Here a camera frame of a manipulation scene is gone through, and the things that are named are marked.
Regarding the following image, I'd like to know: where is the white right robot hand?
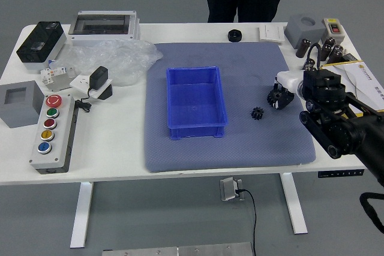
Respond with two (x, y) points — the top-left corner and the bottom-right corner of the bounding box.
(268, 70), (301, 110)

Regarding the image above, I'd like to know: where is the big black gear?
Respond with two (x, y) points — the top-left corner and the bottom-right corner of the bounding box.
(267, 88), (286, 109)

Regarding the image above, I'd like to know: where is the small black gear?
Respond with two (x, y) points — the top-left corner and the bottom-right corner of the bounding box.
(250, 106), (265, 122)

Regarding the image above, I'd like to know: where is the small black flat box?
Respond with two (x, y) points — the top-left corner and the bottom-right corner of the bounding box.
(341, 53), (359, 64)

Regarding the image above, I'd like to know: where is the silver floor socket box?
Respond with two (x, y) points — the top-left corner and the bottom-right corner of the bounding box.
(220, 177), (245, 202)

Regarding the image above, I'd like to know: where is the grey box with clear lid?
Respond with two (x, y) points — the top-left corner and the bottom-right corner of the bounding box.
(68, 10), (141, 47)

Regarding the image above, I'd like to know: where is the grey five-button control box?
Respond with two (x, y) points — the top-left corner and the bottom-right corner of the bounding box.
(29, 94), (79, 175)

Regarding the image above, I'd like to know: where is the black cylindrical capacitor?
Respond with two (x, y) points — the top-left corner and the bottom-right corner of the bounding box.
(302, 58), (316, 73)

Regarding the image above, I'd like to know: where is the grey block with round hole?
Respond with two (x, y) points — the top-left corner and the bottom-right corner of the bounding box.
(284, 13), (326, 50)

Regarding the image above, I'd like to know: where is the black round knob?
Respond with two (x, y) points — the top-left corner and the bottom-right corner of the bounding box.
(227, 29), (243, 43)

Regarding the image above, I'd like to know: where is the yellow and white carton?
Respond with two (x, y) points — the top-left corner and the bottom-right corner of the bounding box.
(320, 60), (384, 119)

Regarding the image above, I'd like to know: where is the grey-blue padded mat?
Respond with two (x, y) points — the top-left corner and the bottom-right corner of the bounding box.
(143, 41), (317, 173)

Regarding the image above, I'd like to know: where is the blue plastic bin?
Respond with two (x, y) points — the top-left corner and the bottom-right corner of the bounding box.
(166, 65), (229, 141)

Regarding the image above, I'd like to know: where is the black table control panel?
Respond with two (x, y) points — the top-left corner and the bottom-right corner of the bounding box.
(317, 169), (365, 178)

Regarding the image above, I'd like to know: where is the white table leg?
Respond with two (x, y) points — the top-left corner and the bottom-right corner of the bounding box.
(69, 181), (94, 249)
(280, 172), (309, 235)

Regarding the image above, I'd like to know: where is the clear plastic bag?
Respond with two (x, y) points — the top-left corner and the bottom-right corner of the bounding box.
(52, 38), (164, 88)

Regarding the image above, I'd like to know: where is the black socket base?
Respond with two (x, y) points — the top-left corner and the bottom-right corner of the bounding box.
(97, 84), (114, 101)

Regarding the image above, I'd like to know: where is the black power adapter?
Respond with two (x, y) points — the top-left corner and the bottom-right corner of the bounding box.
(88, 65), (109, 92)

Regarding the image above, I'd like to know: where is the grey metal plate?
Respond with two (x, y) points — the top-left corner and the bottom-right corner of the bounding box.
(101, 242), (253, 256)

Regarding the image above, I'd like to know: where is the white socket outlet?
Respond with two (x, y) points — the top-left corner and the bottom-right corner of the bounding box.
(69, 73), (114, 100)

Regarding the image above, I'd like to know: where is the white circuit breaker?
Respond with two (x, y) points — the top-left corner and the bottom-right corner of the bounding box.
(40, 66), (77, 92)

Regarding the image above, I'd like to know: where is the grey block with square hole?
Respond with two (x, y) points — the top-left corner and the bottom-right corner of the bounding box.
(0, 80), (46, 129)

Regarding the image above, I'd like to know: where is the white wall switch plate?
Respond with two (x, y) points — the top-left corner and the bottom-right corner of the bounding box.
(258, 23), (286, 44)

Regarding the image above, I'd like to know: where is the beige switch box red button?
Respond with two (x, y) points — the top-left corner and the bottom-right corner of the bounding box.
(322, 17), (346, 40)

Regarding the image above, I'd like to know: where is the black floor cable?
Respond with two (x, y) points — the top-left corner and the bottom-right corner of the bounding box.
(235, 188), (258, 256)

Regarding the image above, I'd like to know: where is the black strap loop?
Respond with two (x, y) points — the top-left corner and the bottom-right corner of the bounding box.
(359, 192), (384, 235)

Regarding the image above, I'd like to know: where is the black adapter cord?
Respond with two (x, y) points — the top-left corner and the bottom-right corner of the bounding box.
(73, 88), (94, 113)

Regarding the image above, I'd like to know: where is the enclosure with black lid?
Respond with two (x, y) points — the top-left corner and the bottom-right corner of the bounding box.
(16, 21), (67, 73)

